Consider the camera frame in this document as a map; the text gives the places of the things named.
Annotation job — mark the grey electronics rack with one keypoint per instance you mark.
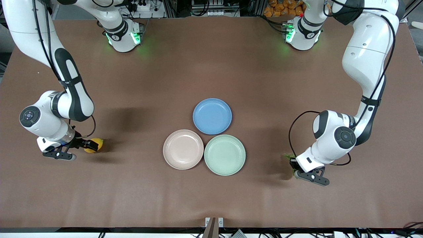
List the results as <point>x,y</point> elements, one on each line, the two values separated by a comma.
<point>214,7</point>

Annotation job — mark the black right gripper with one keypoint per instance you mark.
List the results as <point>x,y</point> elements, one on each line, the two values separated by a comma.
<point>79,142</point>

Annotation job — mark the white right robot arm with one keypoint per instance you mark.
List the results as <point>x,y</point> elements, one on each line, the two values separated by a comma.
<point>71,96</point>

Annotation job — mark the bag of orange items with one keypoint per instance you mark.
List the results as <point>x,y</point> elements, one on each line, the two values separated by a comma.
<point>281,8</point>

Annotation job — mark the yellow lemon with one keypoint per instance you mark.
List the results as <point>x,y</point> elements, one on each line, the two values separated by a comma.
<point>99,142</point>

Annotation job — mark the metal bracket at table edge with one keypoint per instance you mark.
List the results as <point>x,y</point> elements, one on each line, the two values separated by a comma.
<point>213,226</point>

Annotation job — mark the white object at table side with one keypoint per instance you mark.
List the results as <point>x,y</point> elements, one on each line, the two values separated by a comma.
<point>418,25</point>

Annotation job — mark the beige plate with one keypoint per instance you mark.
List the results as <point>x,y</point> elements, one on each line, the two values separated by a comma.
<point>183,149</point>

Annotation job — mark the blue plate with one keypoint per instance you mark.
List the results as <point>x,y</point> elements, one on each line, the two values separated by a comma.
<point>212,116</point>

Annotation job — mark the aluminium frame profile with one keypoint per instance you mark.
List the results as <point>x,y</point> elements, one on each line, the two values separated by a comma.
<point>411,13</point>

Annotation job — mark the green lettuce leaf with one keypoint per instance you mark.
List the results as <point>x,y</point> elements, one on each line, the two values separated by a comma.
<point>288,155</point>

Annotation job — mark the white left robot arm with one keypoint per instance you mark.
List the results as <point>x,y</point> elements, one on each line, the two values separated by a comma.
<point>363,56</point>

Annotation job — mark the mint green plate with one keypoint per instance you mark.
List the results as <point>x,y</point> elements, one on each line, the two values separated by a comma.
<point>224,155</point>

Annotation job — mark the white power strip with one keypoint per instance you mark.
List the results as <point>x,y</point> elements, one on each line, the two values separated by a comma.
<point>143,6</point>

